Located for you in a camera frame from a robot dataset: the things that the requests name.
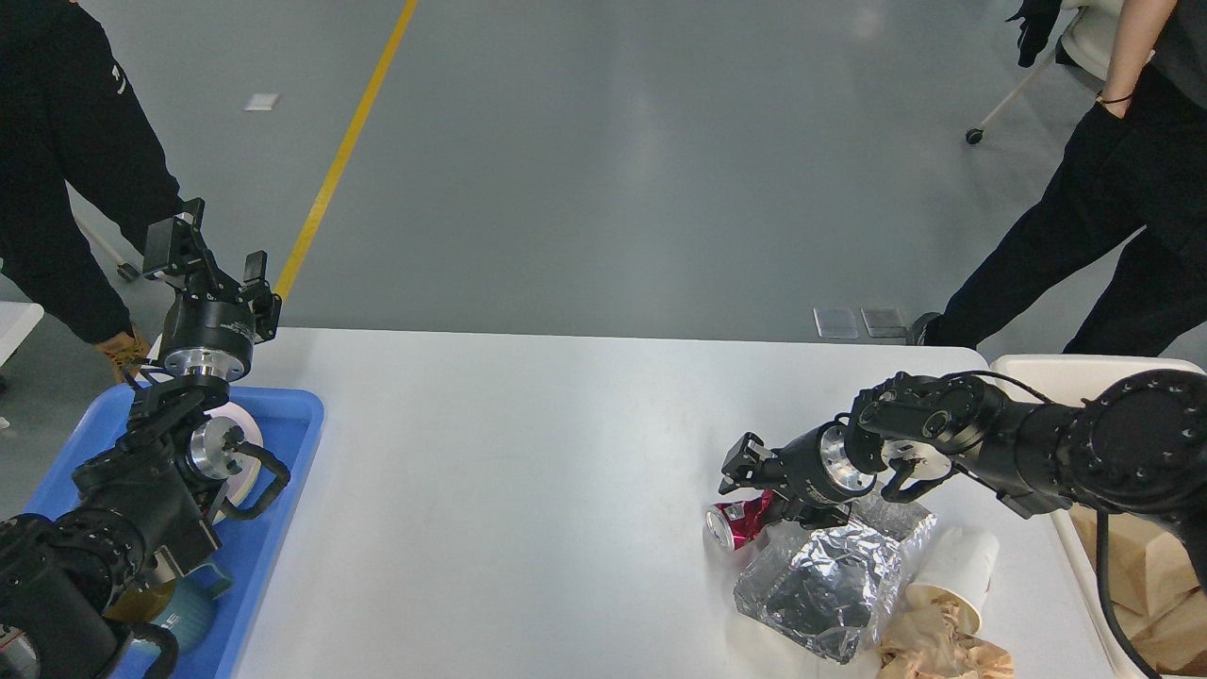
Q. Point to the dark green mug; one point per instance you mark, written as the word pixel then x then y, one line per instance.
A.
pixel 186 606

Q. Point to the person in black walking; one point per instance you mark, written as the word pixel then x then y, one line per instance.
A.
pixel 1133 177

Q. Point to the white office chair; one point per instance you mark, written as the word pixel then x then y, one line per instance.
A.
pixel 1077 34

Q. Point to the paper cup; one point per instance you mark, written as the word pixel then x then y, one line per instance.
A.
pixel 957 569

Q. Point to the white side table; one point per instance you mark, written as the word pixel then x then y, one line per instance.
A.
pixel 18 319

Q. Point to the large brown paper bag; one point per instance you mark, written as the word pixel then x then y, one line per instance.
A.
pixel 1173 643

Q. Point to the blue plastic tray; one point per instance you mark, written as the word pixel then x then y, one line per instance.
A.
pixel 290 421

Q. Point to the person in black left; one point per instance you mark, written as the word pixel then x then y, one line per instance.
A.
pixel 70 120

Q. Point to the aluminium foil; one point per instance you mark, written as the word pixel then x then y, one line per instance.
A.
pixel 833 590

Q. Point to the white plastic bin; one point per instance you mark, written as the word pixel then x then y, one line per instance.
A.
pixel 1068 380

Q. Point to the brown paper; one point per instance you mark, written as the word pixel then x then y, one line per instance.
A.
pixel 926 643

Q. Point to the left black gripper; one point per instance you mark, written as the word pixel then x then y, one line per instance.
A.
pixel 202 333

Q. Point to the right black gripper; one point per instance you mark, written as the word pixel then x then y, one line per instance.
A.
pixel 813 468

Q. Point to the crushed red soda can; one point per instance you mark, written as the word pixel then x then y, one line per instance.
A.
pixel 734 525

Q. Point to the pink plate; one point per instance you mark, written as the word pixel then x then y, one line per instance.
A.
pixel 241 484

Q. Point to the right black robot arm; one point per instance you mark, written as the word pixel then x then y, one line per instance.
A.
pixel 1136 448

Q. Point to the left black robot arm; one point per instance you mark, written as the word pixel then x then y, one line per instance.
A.
pixel 147 505

